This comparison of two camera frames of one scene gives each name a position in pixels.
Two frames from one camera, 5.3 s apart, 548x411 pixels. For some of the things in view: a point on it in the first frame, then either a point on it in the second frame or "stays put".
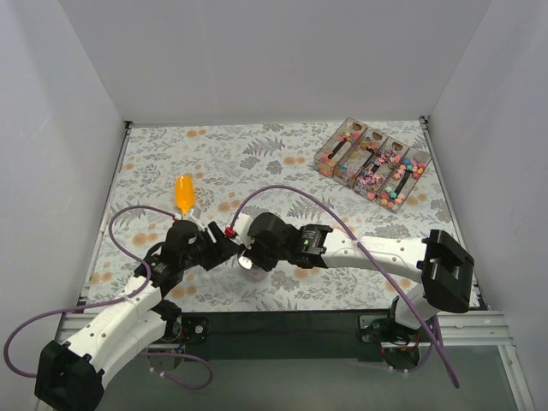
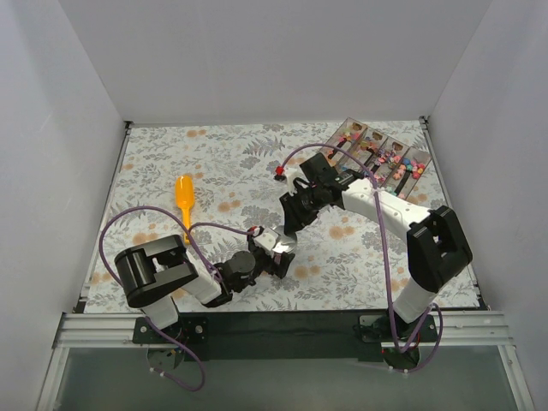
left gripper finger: [217, 235] to [282, 262]
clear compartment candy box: [377, 166] stays put
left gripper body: [217, 247] to [277, 260]
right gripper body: [259, 255] to [295, 210]
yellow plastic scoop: [184, 193] stays put
